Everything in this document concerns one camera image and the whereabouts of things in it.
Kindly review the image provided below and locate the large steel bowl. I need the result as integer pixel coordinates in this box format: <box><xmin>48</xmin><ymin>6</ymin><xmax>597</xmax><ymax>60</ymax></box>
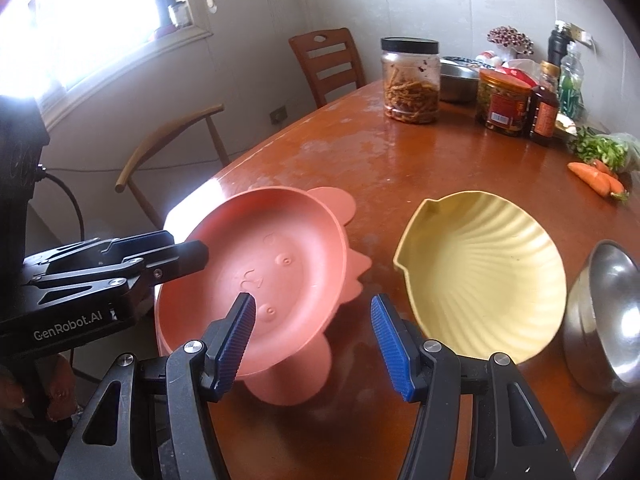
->
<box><xmin>562</xmin><ymin>240</ymin><xmax>640</xmax><ymax>395</ymax></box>

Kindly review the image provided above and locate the patterned ceramic bowl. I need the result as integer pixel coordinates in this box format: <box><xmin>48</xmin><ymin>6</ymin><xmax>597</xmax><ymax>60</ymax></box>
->
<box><xmin>441</xmin><ymin>55</ymin><xmax>490</xmax><ymax>69</ymax></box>

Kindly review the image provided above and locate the yellow shell-shaped plate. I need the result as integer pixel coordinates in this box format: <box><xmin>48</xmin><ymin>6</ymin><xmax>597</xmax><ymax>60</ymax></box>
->
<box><xmin>393</xmin><ymin>190</ymin><xmax>568</xmax><ymax>365</ymax></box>

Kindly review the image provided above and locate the metal can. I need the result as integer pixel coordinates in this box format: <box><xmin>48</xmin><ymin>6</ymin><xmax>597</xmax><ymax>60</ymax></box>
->
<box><xmin>167</xmin><ymin>2</ymin><xmax>194</xmax><ymax>29</ymax></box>

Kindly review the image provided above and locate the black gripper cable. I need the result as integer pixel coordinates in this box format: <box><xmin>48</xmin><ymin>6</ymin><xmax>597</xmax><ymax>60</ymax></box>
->
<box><xmin>37</xmin><ymin>167</ymin><xmax>86</xmax><ymax>243</ymax></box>

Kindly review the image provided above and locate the black thermos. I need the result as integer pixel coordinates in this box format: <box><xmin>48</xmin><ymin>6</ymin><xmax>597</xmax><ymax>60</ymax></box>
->
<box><xmin>547</xmin><ymin>21</ymin><xmax>576</xmax><ymax>68</ymax></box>

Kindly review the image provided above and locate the wall outlet with charger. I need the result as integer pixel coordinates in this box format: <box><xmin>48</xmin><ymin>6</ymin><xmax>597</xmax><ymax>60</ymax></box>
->
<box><xmin>570</xmin><ymin>22</ymin><xmax>597</xmax><ymax>46</ymax></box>

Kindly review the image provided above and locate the curved wooden chair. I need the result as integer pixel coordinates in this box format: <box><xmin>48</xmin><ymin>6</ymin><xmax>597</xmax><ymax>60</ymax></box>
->
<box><xmin>114</xmin><ymin>104</ymin><xmax>232</xmax><ymax>233</ymax></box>

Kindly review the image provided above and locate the slatted wooden chair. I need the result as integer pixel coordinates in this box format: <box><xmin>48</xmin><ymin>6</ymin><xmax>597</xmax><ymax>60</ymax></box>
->
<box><xmin>288</xmin><ymin>27</ymin><xmax>368</xmax><ymax>109</ymax></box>

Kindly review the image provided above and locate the clear plastic bottle with greens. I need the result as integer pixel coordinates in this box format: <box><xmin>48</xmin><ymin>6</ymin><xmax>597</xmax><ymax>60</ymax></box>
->
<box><xmin>557</xmin><ymin>42</ymin><xmax>587</xmax><ymax>121</ymax></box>

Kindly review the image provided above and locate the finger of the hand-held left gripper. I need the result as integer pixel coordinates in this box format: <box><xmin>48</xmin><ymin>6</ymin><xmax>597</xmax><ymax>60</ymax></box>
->
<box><xmin>32</xmin><ymin>240</ymin><xmax>211</xmax><ymax>321</ymax></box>
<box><xmin>24</xmin><ymin>230</ymin><xmax>177</xmax><ymax>273</ymax></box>

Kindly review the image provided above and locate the small dish of slices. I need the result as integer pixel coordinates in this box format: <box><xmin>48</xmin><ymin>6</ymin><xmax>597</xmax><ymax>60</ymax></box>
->
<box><xmin>555</xmin><ymin>115</ymin><xmax>582</xmax><ymax>139</ymax></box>

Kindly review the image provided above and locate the dried flower decoration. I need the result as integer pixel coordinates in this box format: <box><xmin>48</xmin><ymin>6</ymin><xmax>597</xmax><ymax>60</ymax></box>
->
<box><xmin>487</xmin><ymin>25</ymin><xmax>535</xmax><ymax>61</ymax></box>

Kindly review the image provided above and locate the orange-lidded pickle jar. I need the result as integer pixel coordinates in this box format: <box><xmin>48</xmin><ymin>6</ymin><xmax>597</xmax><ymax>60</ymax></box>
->
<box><xmin>475</xmin><ymin>69</ymin><xmax>532</xmax><ymax>139</ymax></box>

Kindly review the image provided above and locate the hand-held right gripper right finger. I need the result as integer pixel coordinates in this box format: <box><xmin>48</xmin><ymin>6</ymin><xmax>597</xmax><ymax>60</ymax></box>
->
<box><xmin>370</xmin><ymin>294</ymin><xmax>576</xmax><ymax>480</ymax></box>

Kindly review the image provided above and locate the clear jar with black lid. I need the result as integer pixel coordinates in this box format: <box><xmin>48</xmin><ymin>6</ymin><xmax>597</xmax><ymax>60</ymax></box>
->
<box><xmin>380</xmin><ymin>36</ymin><xmax>442</xmax><ymax>124</ymax></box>

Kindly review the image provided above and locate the window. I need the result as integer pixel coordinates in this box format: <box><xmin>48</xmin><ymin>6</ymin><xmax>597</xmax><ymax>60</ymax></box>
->
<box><xmin>0</xmin><ymin>0</ymin><xmax>213</xmax><ymax>131</ymax></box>

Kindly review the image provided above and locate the bag of green herbs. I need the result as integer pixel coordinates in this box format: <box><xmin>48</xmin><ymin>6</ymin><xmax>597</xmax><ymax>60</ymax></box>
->
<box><xmin>570</xmin><ymin>127</ymin><xmax>640</xmax><ymax>173</ymax></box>

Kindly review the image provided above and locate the person's left hand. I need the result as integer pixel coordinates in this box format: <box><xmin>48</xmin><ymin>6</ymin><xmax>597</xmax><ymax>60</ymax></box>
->
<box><xmin>0</xmin><ymin>355</ymin><xmax>76</xmax><ymax>423</ymax></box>

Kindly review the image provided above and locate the carrot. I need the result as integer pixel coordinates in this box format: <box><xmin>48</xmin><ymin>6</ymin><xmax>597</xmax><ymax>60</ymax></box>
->
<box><xmin>592</xmin><ymin>159</ymin><xmax>630</xmax><ymax>203</ymax></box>
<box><xmin>567</xmin><ymin>161</ymin><xmax>613</xmax><ymax>197</ymax></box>

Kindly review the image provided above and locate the dark sauce bottle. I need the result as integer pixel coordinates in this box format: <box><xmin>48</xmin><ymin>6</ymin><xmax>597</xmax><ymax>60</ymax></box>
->
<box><xmin>529</xmin><ymin>60</ymin><xmax>562</xmax><ymax>148</ymax></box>

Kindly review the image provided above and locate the steel basin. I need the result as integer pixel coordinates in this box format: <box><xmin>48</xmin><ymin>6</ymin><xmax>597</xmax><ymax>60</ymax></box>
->
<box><xmin>439</xmin><ymin>59</ymin><xmax>483</xmax><ymax>104</ymax></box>

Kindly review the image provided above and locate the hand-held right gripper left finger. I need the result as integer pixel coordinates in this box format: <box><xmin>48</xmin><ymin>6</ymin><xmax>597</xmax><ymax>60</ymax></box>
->
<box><xmin>52</xmin><ymin>292</ymin><xmax>258</xmax><ymax>480</ymax></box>

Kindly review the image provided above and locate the red tissue pack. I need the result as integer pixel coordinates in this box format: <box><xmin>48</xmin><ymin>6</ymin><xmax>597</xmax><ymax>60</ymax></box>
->
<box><xmin>500</xmin><ymin>59</ymin><xmax>543</xmax><ymax>86</ymax></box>

